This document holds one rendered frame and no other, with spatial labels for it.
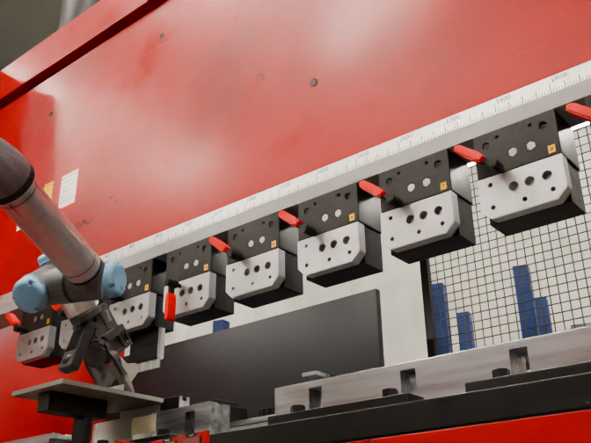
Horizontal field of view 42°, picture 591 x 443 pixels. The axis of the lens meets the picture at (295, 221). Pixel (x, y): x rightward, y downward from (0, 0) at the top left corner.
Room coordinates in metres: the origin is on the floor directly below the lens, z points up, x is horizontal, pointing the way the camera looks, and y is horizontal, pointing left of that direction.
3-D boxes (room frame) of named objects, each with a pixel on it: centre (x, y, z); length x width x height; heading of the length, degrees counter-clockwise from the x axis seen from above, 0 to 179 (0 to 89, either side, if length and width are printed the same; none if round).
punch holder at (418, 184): (1.28, -0.24, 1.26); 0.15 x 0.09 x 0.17; 51
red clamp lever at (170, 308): (1.62, 0.28, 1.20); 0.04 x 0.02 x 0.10; 141
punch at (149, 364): (1.77, 0.36, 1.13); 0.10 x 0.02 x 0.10; 51
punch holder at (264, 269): (1.53, 0.07, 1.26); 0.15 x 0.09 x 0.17; 51
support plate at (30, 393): (1.65, 0.45, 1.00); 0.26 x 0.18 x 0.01; 141
